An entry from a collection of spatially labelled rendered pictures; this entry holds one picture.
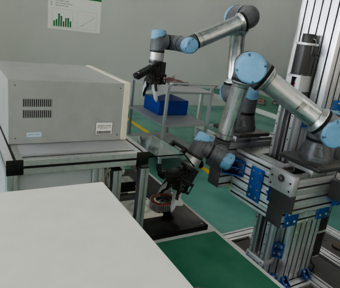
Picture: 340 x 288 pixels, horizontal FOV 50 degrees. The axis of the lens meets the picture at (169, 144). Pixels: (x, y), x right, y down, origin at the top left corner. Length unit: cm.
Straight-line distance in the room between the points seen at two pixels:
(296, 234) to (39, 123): 149
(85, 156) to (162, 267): 68
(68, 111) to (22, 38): 545
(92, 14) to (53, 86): 573
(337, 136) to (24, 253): 126
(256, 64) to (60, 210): 101
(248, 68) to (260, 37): 752
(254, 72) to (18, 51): 553
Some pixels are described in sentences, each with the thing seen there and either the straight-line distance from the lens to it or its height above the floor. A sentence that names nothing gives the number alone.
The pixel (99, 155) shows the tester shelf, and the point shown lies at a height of 111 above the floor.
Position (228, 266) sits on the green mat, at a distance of 137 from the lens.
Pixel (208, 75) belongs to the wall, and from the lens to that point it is 819.
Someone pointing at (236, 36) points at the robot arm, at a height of 152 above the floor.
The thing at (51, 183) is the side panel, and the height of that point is 103.
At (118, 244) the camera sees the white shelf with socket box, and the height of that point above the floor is 121.
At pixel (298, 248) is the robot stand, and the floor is 43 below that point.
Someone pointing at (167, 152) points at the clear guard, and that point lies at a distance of 140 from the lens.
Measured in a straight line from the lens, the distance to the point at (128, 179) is 149.
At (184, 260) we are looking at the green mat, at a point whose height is 75.
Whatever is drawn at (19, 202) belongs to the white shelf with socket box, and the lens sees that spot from 67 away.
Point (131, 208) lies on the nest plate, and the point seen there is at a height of 78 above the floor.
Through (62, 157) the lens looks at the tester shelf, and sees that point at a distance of 113.
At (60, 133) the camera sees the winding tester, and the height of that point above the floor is 115.
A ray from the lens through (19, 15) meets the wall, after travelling 663.
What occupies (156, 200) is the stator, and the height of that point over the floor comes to 80.
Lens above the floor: 151
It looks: 17 degrees down
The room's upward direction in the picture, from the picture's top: 7 degrees clockwise
